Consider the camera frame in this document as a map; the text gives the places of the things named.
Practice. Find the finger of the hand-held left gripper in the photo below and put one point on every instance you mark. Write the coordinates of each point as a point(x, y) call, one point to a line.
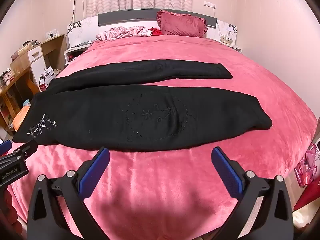
point(5, 147)
point(26, 148)

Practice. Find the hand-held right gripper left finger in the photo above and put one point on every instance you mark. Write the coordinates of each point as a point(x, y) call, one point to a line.
point(93, 175)

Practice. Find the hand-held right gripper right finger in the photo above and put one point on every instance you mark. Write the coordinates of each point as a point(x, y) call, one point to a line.
point(227, 175)

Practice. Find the black embroidered pants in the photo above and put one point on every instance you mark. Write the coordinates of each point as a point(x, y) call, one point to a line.
point(100, 110)

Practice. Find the person's left hand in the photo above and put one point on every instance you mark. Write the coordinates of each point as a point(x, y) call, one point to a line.
point(11, 212)

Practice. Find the orange packet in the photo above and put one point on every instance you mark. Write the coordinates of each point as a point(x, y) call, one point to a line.
point(21, 117)

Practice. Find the pink plush bed blanket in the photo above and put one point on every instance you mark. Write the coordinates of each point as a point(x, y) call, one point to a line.
point(175, 180)

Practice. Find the white and red box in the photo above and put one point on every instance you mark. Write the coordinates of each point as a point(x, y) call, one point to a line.
point(47, 78)

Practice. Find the pink gift bag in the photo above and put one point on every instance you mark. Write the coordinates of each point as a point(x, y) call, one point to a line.
point(307, 166)

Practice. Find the red bag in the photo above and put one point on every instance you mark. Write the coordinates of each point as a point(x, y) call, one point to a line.
point(308, 197)

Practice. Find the white drawer cabinet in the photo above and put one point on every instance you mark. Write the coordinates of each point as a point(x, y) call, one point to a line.
point(37, 62)

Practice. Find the wooden desk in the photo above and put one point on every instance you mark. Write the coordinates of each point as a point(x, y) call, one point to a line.
point(53, 46)

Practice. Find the white open nightstand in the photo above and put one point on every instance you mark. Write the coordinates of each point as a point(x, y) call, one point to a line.
point(75, 53)

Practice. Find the charger on desk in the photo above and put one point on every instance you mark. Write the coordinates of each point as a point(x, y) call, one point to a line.
point(52, 35)

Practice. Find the white bedside lamp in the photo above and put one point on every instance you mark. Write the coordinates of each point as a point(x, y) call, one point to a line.
point(228, 36)

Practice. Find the pink floral garment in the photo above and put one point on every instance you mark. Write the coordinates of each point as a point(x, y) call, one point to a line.
point(122, 33)

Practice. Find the red cloth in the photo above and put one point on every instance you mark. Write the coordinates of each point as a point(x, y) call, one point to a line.
point(155, 32)

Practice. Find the pink ruffled pillow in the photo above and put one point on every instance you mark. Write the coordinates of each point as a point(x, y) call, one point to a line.
point(182, 25)

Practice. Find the grey and white headboard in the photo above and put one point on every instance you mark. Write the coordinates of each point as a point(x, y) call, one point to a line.
point(125, 18)

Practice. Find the white wall socket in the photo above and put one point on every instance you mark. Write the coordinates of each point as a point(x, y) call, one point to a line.
point(209, 4)

